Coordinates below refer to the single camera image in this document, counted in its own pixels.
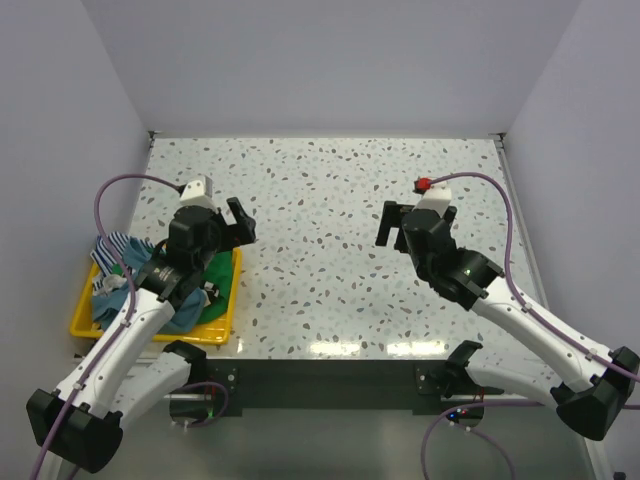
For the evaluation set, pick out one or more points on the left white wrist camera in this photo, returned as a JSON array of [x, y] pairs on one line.
[[198, 192]]

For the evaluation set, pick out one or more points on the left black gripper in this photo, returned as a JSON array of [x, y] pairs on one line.
[[244, 223]]

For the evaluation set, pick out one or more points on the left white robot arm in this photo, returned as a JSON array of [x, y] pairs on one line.
[[84, 418]]

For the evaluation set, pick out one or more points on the blue ribbed tank top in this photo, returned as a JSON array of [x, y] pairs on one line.
[[110, 289]]

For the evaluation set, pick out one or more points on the green tank top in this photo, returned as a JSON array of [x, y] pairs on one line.
[[220, 285]]

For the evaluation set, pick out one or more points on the black white striped tank top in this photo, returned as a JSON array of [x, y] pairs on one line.
[[108, 284]]

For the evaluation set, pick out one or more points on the blue white striped tank top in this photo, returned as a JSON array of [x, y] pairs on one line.
[[107, 247]]

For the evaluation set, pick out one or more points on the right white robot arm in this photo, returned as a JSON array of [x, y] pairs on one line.
[[589, 383]]

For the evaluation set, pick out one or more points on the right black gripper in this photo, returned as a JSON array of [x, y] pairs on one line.
[[391, 218]]

